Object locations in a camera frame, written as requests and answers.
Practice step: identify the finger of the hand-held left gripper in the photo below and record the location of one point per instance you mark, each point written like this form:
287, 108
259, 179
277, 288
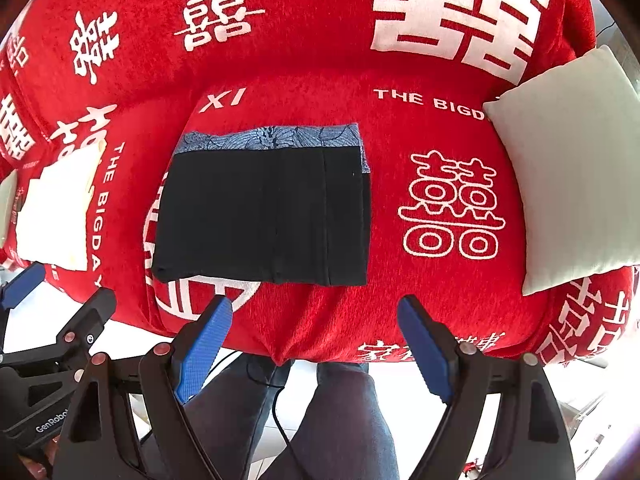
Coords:
92, 312
22, 282

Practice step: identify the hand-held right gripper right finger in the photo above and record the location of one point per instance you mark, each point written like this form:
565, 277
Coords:
425, 355

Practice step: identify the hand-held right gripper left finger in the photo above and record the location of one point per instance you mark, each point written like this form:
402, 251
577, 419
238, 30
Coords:
202, 355

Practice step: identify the black pants with grey waistband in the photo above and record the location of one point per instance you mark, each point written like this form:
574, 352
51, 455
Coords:
260, 210

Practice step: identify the person's left hand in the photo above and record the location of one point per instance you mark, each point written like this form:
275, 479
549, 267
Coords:
35, 465

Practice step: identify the pale green cushion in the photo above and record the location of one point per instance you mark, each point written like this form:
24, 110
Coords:
5, 210

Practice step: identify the cream folded cloth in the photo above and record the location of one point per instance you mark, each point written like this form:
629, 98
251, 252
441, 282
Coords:
57, 215

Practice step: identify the person's right leg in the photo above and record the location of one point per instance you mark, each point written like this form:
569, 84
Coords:
345, 420

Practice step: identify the white pillow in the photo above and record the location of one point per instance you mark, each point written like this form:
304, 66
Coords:
565, 175

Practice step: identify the red printed sofa cover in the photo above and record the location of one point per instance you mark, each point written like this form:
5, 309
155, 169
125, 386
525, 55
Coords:
310, 85

